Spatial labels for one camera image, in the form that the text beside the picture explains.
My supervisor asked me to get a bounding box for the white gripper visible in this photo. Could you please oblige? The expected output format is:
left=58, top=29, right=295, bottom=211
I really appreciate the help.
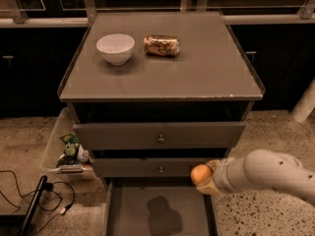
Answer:
left=197, top=157, right=244, bottom=196

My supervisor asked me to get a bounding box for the orange fruit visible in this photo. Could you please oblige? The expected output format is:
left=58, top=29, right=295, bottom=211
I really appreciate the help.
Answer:
left=190, top=164, right=213, bottom=185

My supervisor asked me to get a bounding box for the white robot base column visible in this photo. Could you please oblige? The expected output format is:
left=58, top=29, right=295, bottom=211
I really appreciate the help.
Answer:
left=291, top=78, right=315, bottom=123

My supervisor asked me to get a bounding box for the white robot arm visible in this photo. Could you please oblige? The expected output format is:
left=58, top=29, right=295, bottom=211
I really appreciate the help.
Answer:
left=190, top=149, right=315, bottom=206

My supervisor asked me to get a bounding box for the middle grey drawer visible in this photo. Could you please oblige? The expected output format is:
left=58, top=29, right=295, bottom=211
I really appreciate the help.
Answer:
left=92, top=157, right=214, bottom=178

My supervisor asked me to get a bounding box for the bottom grey open drawer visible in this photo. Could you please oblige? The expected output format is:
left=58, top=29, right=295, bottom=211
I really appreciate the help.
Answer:
left=104, top=178, right=220, bottom=236

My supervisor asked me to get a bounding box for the grey drawer cabinet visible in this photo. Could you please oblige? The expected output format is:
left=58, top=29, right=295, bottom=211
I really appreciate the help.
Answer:
left=57, top=11, right=267, bottom=236

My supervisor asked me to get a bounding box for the top grey drawer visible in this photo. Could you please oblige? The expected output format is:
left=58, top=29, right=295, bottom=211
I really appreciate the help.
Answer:
left=73, top=122, right=245, bottom=150

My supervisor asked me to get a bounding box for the crushed gold soda can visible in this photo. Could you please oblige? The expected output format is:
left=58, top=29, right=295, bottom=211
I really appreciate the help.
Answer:
left=144, top=34, right=179, bottom=57

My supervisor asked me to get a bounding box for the green snack bag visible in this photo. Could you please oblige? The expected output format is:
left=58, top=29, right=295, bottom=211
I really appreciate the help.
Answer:
left=56, top=133, right=80, bottom=167

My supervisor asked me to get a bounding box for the clear plastic storage bin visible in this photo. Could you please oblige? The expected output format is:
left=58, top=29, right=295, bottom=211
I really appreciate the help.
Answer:
left=40, top=108, right=95, bottom=181

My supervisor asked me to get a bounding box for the white ceramic bowl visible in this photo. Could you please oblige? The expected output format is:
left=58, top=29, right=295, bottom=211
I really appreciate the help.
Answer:
left=96, top=33, right=135, bottom=66

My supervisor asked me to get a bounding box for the black flat bar device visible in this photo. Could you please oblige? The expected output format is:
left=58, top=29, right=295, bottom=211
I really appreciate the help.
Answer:
left=18, top=175, right=47, bottom=236

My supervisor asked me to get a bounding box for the metal counter railing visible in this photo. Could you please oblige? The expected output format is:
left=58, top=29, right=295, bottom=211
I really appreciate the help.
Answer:
left=0, top=0, right=315, bottom=28

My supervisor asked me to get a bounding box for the black cable on floor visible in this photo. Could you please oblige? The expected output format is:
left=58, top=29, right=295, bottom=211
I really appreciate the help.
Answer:
left=0, top=169, right=76, bottom=236

